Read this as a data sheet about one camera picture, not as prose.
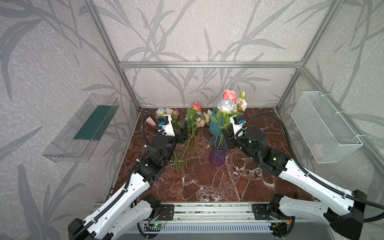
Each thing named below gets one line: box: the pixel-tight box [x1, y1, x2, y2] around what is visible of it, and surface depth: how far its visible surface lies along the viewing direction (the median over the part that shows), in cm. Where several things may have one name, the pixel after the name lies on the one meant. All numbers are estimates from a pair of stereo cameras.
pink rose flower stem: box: [222, 89, 239, 102], surface depth 66 cm
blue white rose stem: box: [209, 99, 244, 149], surface depth 63 cm
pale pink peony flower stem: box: [236, 91, 248, 112], surface depth 72 cm
